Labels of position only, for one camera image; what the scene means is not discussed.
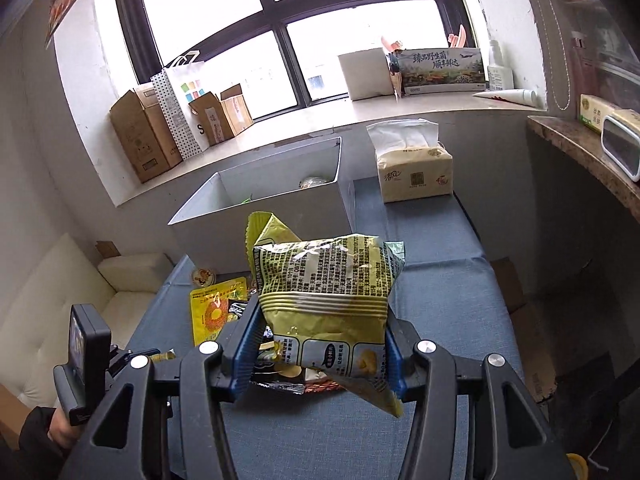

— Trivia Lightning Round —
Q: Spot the black snack packet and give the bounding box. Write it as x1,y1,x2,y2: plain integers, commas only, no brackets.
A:
249,360,308,397

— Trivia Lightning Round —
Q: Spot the white storage box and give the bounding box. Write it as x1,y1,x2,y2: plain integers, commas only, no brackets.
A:
167,136,357,273

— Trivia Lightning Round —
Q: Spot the white window sill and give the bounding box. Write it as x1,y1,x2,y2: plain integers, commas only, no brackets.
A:
112,91,547,209

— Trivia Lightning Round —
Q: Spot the large brown cardboard box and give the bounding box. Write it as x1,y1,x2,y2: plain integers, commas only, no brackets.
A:
109,89,184,184

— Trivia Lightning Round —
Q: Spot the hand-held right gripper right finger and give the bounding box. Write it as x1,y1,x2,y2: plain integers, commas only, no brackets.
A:
384,312,573,480

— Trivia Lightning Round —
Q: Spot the white framed container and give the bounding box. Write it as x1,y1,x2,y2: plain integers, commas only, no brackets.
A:
599,108,640,183

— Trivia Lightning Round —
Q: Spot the orange-yellow snack packet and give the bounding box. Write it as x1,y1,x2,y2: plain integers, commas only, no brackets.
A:
189,276,249,347

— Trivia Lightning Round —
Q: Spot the landscape printed box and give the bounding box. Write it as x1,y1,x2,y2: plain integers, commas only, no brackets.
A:
386,47,488,97

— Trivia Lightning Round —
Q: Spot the flat cardboard sheet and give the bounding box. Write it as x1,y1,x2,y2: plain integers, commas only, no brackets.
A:
489,256,558,403

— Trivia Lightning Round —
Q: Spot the person's left forearm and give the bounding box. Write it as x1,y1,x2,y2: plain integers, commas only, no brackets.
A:
17,405,83,467

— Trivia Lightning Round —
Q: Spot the yellow tape roll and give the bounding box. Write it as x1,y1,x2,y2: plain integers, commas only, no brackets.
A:
566,452,590,480

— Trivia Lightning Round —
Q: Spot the plain white box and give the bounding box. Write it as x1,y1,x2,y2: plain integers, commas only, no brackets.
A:
337,47,397,102

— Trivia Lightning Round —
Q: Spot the small open cardboard box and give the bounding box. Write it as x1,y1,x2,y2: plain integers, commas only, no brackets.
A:
189,84,254,147

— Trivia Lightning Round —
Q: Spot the white tube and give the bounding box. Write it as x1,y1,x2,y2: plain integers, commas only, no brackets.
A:
472,88,539,108

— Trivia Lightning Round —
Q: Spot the beige tissue pack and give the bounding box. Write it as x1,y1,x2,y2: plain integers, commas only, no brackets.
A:
366,119,454,204

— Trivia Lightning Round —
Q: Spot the polka-dot paper bag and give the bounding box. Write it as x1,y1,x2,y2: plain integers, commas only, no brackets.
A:
150,51,212,162

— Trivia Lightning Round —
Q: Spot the yellow-green chip bag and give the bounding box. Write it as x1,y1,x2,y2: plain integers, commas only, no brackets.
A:
251,233,407,419

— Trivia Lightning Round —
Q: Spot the white bottle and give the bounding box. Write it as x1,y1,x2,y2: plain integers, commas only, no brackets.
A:
486,39,514,92

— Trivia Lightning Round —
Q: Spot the green tissue box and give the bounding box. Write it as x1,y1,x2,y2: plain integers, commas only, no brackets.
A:
579,93,623,134

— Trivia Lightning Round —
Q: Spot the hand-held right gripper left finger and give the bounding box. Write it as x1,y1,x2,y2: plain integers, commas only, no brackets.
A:
67,307,263,480

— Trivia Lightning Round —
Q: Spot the olive-yellow snack bag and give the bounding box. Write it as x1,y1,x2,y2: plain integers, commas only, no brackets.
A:
245,211,302,291

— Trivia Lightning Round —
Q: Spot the marble counter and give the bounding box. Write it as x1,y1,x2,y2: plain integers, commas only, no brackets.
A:
526,114,640,222

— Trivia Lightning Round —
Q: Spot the black framed window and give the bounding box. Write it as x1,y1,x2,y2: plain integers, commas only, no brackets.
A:
109,0,493,123

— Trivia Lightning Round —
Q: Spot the white sofa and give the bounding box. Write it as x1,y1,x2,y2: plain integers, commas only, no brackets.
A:
0,232,175,411

